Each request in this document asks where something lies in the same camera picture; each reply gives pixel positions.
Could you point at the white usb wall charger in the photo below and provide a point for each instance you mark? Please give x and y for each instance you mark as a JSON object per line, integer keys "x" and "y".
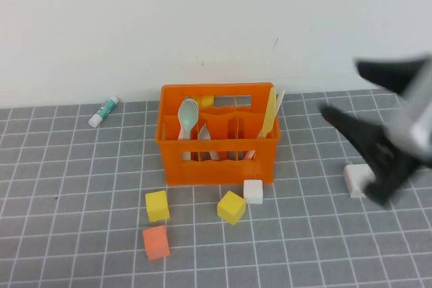
{"x": 354, "y": 176}

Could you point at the white foam cube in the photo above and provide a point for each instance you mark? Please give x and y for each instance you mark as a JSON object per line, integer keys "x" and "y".
{"x": 253, "y": 192}

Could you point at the white green glue stick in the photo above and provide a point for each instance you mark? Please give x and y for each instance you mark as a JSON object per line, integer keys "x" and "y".
{"x": 103, "y": 111}

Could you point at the yellow round plastic object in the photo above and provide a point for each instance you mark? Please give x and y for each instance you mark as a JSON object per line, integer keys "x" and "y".
{"x": 208, "y": 100}

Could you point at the yellow foam cube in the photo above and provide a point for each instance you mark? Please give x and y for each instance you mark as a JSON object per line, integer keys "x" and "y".
{"x": 158, "y": 207}
{"x": 231, "y": 207}

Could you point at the white plastic knife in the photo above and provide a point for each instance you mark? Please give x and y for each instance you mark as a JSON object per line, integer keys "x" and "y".
{"x": 249, "y": 156}

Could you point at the grey white-grid table mat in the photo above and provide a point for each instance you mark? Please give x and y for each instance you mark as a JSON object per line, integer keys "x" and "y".
{"x": 84, "y": 183}

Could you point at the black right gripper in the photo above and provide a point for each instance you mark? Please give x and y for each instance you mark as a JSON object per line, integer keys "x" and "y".
{"x": 391, "y": 173}

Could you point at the orange plastic crate cutlery holder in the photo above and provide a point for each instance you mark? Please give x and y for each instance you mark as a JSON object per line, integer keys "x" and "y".
{"x": 219, "y": 170}

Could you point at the orange foam cube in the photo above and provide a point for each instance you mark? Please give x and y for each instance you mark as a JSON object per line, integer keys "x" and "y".
{"x": 156, "y": 243}

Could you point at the yellow plastic knife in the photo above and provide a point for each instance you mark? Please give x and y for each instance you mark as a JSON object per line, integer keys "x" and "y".
{"x": 270, "y": 112}

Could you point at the grey plastic fork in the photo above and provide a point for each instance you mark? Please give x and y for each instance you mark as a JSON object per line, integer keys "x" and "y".
{"x": 203, "y": 134}

